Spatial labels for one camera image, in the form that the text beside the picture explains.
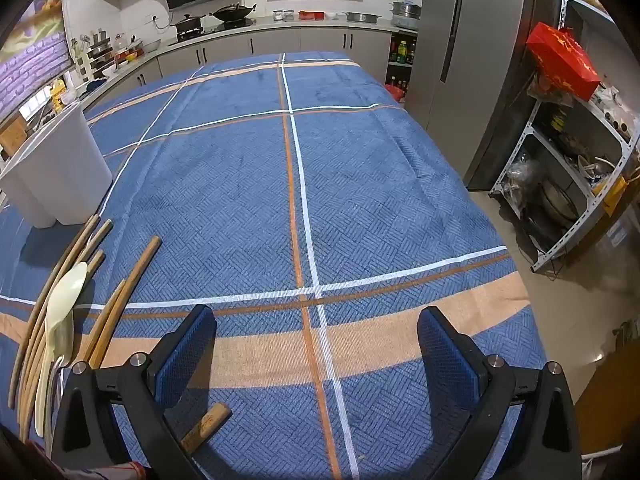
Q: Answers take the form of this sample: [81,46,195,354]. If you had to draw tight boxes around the wooden chopstick six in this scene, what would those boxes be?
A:
[181,402,232,455]

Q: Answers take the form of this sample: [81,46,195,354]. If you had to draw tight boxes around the cream plastic spoon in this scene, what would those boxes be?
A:
[35,262,88,441]

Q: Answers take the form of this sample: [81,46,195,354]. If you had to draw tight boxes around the wooden chopstick one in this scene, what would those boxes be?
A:
[7,213,100,410]

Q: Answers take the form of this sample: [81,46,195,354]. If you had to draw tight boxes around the wooden chopstick four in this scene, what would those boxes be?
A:
[88,235,162,370]

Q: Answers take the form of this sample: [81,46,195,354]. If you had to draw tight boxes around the wooden chopstick five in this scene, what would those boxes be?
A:
[75,280,126,362]

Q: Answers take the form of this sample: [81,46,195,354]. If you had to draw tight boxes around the white utensil holder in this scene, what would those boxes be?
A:
[1,102,112,229]

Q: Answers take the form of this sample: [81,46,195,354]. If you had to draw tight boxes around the metal storage rack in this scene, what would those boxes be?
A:
[490,0,639,272]

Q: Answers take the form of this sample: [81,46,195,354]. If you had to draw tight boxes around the blue plaid tablecloth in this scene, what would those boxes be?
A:
[0,51,549,480]

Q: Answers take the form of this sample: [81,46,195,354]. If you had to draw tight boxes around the wooden cutting board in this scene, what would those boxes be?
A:
[0,112,27,157]

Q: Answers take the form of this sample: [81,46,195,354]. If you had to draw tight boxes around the red floor bag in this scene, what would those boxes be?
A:
[385,84,405,102]

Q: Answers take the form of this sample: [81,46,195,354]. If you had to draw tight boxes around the grey refrigerator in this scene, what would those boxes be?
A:
[406,0,562,191]

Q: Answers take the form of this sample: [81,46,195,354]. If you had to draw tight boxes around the red plastic bag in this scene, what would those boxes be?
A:
[526,22,601,101]

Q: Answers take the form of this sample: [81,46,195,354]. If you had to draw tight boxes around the grey lower cabinets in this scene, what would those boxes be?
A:
[82,22,392,110]

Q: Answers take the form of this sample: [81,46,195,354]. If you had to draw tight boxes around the steel steamer pot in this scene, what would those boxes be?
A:
[390,1,422,30]

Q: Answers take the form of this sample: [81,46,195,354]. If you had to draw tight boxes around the black cooking pot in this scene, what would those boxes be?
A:
[174,14,203,38]

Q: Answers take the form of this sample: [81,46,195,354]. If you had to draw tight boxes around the black wok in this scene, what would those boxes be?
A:
[212,3,256,22]

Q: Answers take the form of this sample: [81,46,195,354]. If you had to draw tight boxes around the wall mural poster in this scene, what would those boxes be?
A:
[0,0,72,120]

